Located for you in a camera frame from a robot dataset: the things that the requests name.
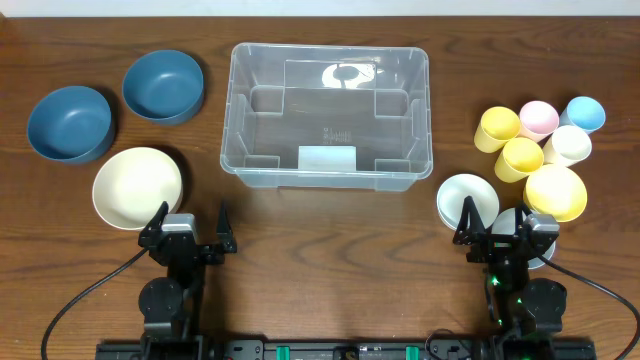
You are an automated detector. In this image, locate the pink cup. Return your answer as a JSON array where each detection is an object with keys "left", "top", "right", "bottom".
[{"left": 518, "top": 100, "right": 560, "bottom": 142}]

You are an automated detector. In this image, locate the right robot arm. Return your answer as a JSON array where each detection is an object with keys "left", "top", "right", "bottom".
[{"left": 453, "top": 196, "right": 567, "bottom": 359}]

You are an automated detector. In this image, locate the dark blue bowl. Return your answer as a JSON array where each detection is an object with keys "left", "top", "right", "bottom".
[
  {"left": 27, "top": 86, "right": 116, "bottom": 164},
  {"left": 122, "top": 50, "right": 205, "bottom": 126}
]

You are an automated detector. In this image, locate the cream white cup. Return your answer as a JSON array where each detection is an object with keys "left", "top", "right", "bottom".
[{"left": 543, "top": 125, "right": 592, "bottom": 167}]

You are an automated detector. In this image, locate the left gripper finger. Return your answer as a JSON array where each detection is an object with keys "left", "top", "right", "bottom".
[
  {"left": 216, "top": 203, "right": 237, "bottom": 253},
  {"left": 138, "top": 201, "right": 169, "bottom": 248}
]

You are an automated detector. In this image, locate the yellow small bowl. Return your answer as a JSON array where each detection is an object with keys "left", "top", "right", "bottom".
[{"left": 523, "top": 164, "right": 588, "bottom": 222}]

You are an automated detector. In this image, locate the dark blue bowl right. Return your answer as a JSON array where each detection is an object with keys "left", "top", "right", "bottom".
[{"left": 122, "top": 50, "right": 205, "bottom": 126}]

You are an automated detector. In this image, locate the white small bowl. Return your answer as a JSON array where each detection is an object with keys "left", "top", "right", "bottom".
[{"left": 436, "top": 174, "right": 500, "bottom": 230}]

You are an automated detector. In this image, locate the clear plastic storage container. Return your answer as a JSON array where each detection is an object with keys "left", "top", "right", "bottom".
[{"left": 220, "top": 43, "right": 434, "bottom": 192}]

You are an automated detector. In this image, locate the left black cable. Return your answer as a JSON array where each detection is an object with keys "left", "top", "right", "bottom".
[{"left": 40, "top": 248, "right": 150, "bottom": 360}]

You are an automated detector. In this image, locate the dark blue bowl left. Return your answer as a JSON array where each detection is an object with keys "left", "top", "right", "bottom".
[{"left": 27, "top": 86, "right": 116, "bottom": 164}]

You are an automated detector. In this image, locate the cream bowl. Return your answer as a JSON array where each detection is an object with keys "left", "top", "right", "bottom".
[{"left": 92, "top": 147, "right": 183, "bottom": 230}]

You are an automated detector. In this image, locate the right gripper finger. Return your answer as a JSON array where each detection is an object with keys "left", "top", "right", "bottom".
[
  {"left": 453, "top": 196, "right": 486, "bottom": 245},
  {"left": 514, "top": 203, "right": 532, "bottom": 235}
]

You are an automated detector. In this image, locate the yellow cup front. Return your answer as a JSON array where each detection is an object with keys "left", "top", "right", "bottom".
[{"left": 494, "top": 137, "right": 544, "bottom": 183}]

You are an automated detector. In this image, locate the light grey small bowl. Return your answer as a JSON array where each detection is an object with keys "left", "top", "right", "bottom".
[{"left": 491, "top": 208, "right": 545, "bottom": 270}]

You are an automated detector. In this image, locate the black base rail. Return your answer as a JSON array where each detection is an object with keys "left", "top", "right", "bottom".
[{"left": 95, "top": 338, "right": 597, "bottom": 360}]

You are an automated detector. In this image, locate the yellow cup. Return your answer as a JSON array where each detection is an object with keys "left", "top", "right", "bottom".
[
  {"left": 474, "top": 106, "right": 521, "bottom": 153},
  {"left": 494, "top": 137, "right": 544, "bottom": 183}
]

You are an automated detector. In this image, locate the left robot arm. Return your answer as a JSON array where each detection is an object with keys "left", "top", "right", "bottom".
[{"left": 138, "top": 202, "right": 237, "bottom": 360}]

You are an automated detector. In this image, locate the light blue cup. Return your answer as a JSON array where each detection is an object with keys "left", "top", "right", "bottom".
[{"left": 559, "top": 96, "right": 606, "bottom": 134}]

